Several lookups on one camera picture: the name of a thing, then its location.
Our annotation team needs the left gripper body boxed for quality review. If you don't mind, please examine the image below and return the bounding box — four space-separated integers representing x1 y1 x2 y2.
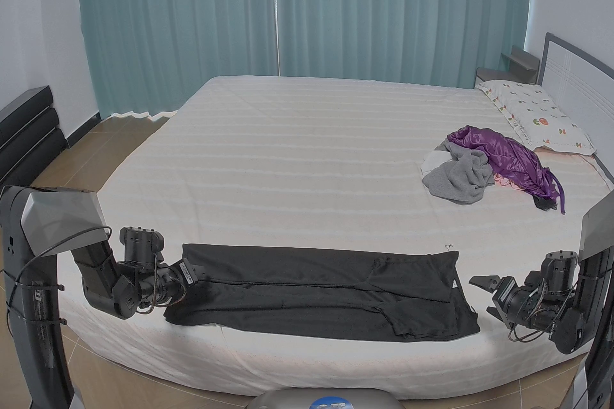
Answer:
158 259 199 303

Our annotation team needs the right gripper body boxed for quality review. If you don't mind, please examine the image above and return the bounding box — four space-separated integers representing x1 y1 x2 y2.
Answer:
494 278 545 328

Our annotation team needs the black T-shirt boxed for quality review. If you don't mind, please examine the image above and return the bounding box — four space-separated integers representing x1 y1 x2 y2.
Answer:
163 243 481 342

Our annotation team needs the bed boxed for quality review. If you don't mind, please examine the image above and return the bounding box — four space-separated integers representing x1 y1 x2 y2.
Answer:
60 32 614 400

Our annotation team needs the purple satin garment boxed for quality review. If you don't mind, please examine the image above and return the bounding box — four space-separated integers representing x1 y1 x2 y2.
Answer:
447 125 567 215

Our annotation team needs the white garment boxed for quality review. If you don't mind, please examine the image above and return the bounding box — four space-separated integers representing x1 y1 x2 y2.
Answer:
421 151 449 175

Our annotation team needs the white printed pillow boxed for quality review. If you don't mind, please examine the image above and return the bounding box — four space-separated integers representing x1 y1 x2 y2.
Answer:
475 80 597 156

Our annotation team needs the black chest of drawers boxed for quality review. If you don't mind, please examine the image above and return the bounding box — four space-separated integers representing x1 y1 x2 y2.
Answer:
0 86 68 187

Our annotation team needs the grey bedside table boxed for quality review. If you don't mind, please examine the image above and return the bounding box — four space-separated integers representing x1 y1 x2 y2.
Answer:
475 45 540 86

